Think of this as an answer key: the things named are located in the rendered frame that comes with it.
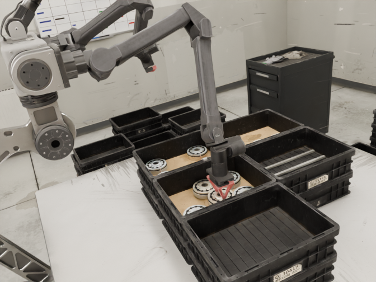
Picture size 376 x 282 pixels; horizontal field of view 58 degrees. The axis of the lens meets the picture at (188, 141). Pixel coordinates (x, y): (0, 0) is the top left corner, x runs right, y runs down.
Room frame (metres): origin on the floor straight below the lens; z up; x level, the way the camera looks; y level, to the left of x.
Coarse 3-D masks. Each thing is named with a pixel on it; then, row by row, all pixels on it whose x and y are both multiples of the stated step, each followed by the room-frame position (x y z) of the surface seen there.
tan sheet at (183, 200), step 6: (240, 186) 1.18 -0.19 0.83; (252, 186) 1.16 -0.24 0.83; (180, 192) 1.19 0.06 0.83; (186, 192) 1.19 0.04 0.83; (192, 192) 1.18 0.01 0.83; (174, 198) 1.16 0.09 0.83; (180, 198) 1.15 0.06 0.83; (186, 198) 1.15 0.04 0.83; (192, 198) 1.14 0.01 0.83; (174, 204) 1.12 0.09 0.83; (180, 204) 1.11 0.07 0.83; (186, 204) 1.11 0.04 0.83; (192, 204) 1.10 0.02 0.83; (198, 204) 1.09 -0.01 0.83; (204, 204) 1.09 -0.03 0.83; (180, 210) 1.07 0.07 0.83
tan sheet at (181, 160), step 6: (180, 156) 1.51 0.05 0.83; (186, 156) 1.50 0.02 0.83; (210, 156) 1.47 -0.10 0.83; (168, 162) 1.47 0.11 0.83; (174, 162) 1.46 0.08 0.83; (180, 162) 1.45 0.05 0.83; (186, 162) 1.44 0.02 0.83; (192, 162) 1.43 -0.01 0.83; (168, 168) 1.41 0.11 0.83; (174, 168) 1.40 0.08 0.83
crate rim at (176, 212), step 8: (208, 160) 1.26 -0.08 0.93; (248, 160) 1.21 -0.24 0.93; (184, 168) 1.22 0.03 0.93; (256, 168) 1.14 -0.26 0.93; (160, 176) 1.18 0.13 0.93; (264, 184) 1.03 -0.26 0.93; (160, 192) 1.08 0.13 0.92; (248, 192) 0.99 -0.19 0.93; (168, 200) 1.01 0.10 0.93; (224, 200) 0.96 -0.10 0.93; (176, 208) 0.96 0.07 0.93; (208, 208) 0.93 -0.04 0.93; (176, 216) 0.93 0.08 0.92; (184, 216) 0.91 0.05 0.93
